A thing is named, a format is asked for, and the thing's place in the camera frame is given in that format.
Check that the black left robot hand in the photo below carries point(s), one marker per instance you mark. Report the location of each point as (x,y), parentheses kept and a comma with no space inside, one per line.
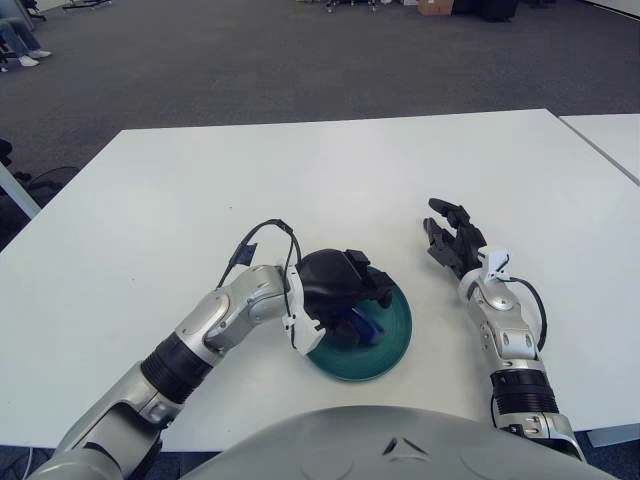
(330,282)

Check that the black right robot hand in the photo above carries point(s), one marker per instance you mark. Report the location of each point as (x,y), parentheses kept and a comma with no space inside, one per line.
(462,247)

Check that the blue purple gum box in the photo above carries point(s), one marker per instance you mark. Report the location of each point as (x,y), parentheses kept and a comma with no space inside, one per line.
(367,327)

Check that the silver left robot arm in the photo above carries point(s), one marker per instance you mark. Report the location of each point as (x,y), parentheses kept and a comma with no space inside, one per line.
(225,310)

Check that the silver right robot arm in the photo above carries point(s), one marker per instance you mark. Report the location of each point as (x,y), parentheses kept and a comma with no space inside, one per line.
(510,335)

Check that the green round plate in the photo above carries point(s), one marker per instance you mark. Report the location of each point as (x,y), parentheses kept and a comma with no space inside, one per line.
(395,340)

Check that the grey robot torso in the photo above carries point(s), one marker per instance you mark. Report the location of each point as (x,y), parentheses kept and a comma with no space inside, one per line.
(350,445)

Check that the black cabinet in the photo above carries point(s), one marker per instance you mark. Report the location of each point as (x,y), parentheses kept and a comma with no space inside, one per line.
(500,10)

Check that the brown cardboard box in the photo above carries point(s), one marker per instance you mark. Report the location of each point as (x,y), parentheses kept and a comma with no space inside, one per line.
(435,6)

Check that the white table foot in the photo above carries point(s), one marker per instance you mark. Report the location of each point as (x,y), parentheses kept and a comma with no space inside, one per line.
(615,438)

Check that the wheeled cart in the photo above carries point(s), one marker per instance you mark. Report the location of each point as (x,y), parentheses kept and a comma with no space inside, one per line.
(350,4)

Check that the white table leg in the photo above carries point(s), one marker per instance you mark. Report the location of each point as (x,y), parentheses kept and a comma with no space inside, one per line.
(20,192)

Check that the black stand base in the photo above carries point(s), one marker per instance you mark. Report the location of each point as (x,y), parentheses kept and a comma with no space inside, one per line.
(90,4)

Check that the seated person in jeans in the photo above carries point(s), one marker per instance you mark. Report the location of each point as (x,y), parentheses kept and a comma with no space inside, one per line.
(20,37)

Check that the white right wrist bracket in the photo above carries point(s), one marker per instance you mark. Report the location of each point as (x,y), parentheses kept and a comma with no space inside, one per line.
(495,260)

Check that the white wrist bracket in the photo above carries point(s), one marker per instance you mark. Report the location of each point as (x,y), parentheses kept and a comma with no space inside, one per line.
(495,260)
(302,340)

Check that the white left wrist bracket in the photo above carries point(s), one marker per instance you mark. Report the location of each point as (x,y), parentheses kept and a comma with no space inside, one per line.
(302,340)

